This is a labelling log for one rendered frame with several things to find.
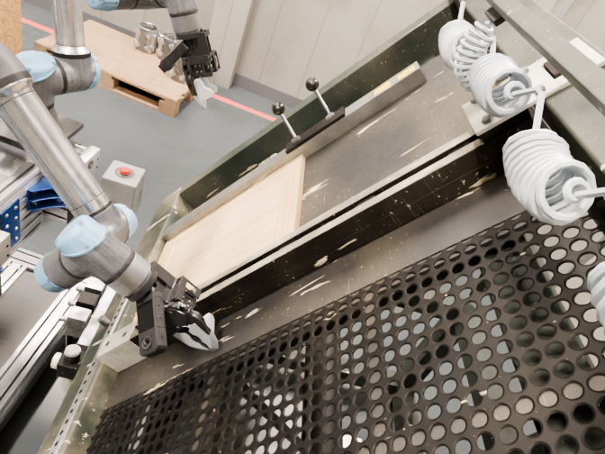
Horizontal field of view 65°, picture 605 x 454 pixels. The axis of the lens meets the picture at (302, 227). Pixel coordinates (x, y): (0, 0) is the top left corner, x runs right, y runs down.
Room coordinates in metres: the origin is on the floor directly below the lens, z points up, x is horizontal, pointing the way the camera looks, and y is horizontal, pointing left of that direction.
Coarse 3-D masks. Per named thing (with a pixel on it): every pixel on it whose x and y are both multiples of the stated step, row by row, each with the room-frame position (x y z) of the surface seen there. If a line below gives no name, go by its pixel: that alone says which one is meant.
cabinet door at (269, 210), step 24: (288, 168) 1.15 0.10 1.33; (264, 192) 1.10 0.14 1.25; (288, 192) 1.03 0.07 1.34; (216, 216) 1.11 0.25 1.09; (240, 216) 1.04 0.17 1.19; (264, 216) 0.98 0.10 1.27; (288, 216) 0.92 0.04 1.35; (192, 240) 1.06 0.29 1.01; (216, 240) 0.99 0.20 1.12; (240, 240) 0.93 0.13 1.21; (264, 240) 0.88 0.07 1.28; (168, 264) 0.99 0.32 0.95; (192, 264) 0.93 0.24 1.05; (216, 264) 0.87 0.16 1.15; (192, 288) 0.82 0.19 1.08
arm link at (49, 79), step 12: (24, 60) 1.19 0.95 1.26; (36, 60) 1.22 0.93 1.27; (48, 60) 1.24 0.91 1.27; (36, 72) 1.18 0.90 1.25; (48, 72) 1.21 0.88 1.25; (60, 72) 1.26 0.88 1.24; (36, 84) 1.18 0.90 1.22; (48, 84) 1.21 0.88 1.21; (60, 84) 1.25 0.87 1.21; (48, 96) 1.21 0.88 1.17
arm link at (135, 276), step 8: (136, 256) 0.58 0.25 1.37; (136, 264) 0.57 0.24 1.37; (144, 264) 0.58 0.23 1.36; (128, 272) 0.55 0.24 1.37; (136, 272) 0.56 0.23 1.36; (144, 272) 0.57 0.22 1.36; (120, 280) 0.53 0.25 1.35; (128, 280) 0.54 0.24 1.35; (136, 280) 0.55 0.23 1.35; (144, 280) 0.56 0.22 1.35; (112, 288) 0.54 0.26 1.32; (120, 288) 0.53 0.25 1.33; (128, 288) 0.54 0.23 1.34; (136, 288) 0.54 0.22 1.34
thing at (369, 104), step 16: (416, 64) 1.26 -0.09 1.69; (400, 80) 1.23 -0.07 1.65; (416, 80) 1.24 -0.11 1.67; (368, 96) 1.24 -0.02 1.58; (384, 96) 1.22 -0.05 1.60; (400, 96) 1.23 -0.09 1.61; (352, 112) 1.21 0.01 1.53; (368, 112) 1.22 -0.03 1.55; (336, 128) 1.21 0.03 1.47; (304, 144) 1.19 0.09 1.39; (320, 144) 1.20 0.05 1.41; (272, 160) 1.20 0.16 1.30; (288, 160) 1.19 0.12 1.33; (256, 176) 1.17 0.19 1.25; (224, 192) 1.18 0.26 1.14; (240, 192) 1.17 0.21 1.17; (208, 208) 1.15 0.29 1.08; (176, 224) 1.15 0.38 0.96; (192, 224) 1.14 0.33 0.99
